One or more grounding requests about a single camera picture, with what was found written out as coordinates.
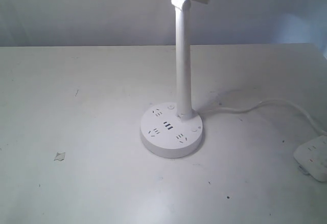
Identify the white desk lamp with sockets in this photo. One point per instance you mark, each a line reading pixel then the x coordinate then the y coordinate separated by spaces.
pixel 174 130

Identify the white power strip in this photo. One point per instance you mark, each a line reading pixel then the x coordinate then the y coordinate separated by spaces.
pixel 312 157

